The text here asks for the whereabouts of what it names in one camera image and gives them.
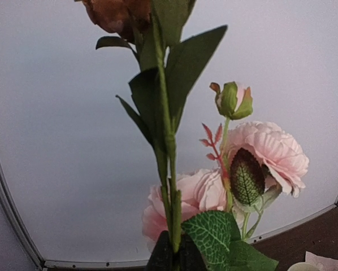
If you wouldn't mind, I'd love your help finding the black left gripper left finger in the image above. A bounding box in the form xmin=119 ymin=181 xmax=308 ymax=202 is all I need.
xmin=146 ymin=230 xmax=173 ymax=271

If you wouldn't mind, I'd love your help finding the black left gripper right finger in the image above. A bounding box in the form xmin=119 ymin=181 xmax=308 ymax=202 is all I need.
xmin=179 ymin=234 xmax=207 ymax=271

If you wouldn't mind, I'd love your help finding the pink rose stem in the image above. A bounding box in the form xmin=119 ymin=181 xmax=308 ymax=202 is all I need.
xmin=141 ymin=81 xmax=310 ymax=271

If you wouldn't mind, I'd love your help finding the pink tissue wrapping sheet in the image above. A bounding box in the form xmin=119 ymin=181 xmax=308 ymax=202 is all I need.
xmin=305 ymin=251 xmax=338 ymax=271

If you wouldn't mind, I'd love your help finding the orange brown flower stem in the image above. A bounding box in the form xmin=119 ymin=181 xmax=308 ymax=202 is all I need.
xmin=83 ymin=1 xmax=227 ymax=252

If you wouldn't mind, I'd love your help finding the cream printed mug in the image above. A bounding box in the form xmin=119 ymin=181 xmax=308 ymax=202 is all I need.
xmin=288 ymin=262 xmax=319 ymax=271

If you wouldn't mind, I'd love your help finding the left aluminium frame post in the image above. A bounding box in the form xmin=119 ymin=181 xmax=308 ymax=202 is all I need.
xmin=0 ymin=110 xmax=45 ymax=269

